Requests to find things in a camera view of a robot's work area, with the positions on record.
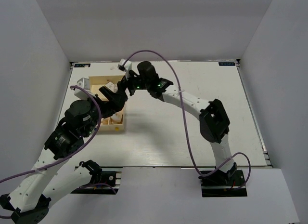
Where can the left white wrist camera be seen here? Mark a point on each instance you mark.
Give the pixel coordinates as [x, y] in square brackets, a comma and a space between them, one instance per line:
[83, 83]

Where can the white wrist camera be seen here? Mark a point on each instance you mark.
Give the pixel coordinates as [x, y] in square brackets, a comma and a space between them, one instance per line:
[125, 66]
[83, 83]

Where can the blue table sticker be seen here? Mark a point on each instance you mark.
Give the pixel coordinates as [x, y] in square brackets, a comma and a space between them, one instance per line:
[82, 65]
[226, 64]

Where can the left blue table sticker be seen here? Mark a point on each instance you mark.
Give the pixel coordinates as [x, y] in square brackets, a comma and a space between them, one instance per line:
[82, 65]

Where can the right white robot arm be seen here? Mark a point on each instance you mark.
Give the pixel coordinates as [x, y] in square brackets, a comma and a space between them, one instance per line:
[213, 119]

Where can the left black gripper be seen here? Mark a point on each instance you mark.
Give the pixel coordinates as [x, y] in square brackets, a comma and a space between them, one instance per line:
[116, 103]

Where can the white bottle gold cap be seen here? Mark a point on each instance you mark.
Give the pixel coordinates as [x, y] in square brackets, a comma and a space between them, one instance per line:
[117, 118]

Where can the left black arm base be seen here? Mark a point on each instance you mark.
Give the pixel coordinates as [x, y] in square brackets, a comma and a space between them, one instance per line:
[108, 180]

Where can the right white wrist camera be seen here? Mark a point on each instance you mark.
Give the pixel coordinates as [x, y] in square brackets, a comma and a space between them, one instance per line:
[125, 66]

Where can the gold eyeshadow palette white label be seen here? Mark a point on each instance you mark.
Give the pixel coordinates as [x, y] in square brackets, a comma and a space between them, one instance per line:
[112, 87]

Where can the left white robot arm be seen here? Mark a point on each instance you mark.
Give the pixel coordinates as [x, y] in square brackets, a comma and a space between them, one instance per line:
[31, 200]

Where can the wooden divided organizer box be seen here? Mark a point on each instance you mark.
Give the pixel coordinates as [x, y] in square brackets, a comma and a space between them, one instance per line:
[96, 82]

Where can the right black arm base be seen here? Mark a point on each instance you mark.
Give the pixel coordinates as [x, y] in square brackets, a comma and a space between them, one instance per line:
[216, 187]

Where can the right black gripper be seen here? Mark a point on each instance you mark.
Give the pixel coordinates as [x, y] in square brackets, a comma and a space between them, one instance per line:
[128, 82]

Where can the right blue table sticker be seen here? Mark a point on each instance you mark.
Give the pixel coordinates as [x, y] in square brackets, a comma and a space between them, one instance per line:
[226, 64]

